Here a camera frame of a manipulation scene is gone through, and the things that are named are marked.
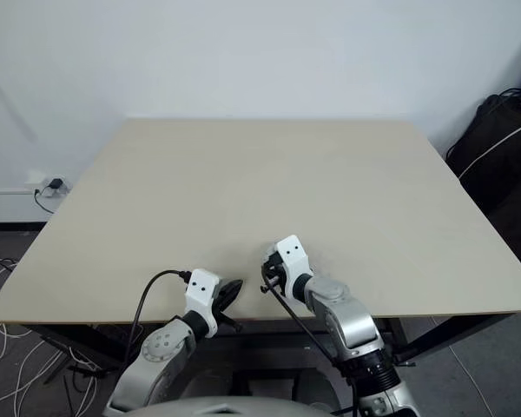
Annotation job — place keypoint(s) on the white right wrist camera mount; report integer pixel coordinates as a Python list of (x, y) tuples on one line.
[(293, 260)]

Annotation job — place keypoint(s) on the large black bag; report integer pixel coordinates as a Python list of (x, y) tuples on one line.
[(503, 174)]

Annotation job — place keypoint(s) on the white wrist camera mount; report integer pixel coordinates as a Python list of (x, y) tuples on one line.
[(202, 291), (293, 260)]

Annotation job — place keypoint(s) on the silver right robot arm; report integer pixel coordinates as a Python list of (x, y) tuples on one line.
[(343, 313)]

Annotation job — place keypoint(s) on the black floor tripod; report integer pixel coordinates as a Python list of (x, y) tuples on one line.
[(76, 362)]

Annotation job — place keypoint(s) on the white wall socket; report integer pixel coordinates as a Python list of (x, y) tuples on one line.
[(65, 184)]

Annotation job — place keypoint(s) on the black table frame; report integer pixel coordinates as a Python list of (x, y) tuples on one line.
[(265, 326)]

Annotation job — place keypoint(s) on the black plug adapter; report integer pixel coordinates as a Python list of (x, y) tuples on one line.
[(55, 183)]

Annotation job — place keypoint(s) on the silver robot torso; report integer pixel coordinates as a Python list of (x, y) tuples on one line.
[(226, 406)]

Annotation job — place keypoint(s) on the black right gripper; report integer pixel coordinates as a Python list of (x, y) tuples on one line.
[(273, 269)]

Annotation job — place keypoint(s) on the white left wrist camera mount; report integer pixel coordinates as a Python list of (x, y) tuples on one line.
[(202, 291)]

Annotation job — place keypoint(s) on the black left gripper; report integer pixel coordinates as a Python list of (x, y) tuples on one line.
[(226, 319)]

